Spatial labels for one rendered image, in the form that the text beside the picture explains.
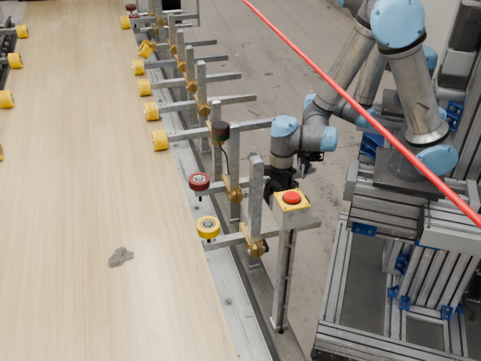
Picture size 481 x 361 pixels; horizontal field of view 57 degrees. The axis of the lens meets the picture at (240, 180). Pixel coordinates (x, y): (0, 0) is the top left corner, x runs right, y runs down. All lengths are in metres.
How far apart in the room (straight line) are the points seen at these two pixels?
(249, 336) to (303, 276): 1.05
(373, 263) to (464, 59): 1.15
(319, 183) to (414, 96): 1.99
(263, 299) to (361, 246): 1.04
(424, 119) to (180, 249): 0.80
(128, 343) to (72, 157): 0.91
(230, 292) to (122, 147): 0.74
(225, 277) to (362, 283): 0.83
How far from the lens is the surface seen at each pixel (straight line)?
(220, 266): 1.72
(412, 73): 1.22
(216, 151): 1.85
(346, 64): 1.33
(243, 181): 1.72
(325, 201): 3.02
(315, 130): 1.30
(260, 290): 1.55
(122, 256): 1.41
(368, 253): 2.43
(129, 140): 1.94
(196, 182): 1.65
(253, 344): 1.53
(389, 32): 1.14
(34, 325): 1.33
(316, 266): 2.59
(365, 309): 2.19
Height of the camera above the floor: 1.91
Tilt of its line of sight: 38 degrees down
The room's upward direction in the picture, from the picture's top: 1 degrees clockwise
